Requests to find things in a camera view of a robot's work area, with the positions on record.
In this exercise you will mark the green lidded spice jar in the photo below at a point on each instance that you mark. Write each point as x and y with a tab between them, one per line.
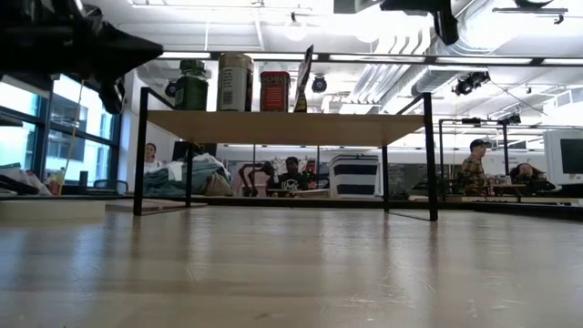
191	91

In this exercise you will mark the dark red booklet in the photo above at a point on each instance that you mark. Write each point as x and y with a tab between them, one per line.
155	205

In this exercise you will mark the white globe pendant lamp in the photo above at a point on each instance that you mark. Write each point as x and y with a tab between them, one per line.
296	31

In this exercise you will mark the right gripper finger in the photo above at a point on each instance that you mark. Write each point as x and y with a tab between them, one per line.
447	27

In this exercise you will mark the black dome ceiling fixture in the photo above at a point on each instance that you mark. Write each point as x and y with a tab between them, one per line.
319	85
171	89

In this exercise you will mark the teal and white cloth pile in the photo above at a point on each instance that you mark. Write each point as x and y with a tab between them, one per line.
200	175

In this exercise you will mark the black rail with light strips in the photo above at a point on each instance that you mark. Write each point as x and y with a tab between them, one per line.
323	57

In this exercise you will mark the white cabinet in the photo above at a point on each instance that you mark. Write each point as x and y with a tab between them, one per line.
551	155

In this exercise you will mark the white navy striped bin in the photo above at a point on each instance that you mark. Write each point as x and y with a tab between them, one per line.
354	169

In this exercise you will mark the black screen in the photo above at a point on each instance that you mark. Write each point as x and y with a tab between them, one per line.
571	157

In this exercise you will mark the cluttered background table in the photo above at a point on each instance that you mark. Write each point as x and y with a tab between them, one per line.
501	187

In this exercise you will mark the black ceiling track fixture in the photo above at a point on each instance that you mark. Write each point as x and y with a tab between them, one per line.
528	9

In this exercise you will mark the black pole stand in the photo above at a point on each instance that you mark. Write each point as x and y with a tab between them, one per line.
505	146

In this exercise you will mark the orange brown spice pouch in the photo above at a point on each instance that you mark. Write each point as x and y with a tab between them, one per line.
302	91

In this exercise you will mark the person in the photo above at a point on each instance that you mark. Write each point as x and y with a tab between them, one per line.
473	173
151	159
291	180
528	173

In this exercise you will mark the black cylinder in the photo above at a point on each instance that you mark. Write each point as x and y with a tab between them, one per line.
83	178

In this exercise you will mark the black spotlight cluster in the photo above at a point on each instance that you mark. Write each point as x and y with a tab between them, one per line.
469	83

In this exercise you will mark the white bag clutter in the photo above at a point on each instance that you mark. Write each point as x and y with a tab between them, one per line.
18	175

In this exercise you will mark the wooden shelf black metal legs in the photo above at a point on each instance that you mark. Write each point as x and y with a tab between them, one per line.
282	127

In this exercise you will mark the silver ribbed ventilation duct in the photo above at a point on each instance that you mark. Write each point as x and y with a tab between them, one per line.
432	81

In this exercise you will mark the white masking tape roll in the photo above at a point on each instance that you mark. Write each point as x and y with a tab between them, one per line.
68	210

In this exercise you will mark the white spice jar beige lid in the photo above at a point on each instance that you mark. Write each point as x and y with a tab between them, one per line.
234	86

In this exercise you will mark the background black robot arm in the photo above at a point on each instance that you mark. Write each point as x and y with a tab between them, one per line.
262	169

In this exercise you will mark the red spice tin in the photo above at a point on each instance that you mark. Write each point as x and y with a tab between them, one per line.
274	93

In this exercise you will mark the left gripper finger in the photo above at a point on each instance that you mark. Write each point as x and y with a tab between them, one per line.
113	98
118	52

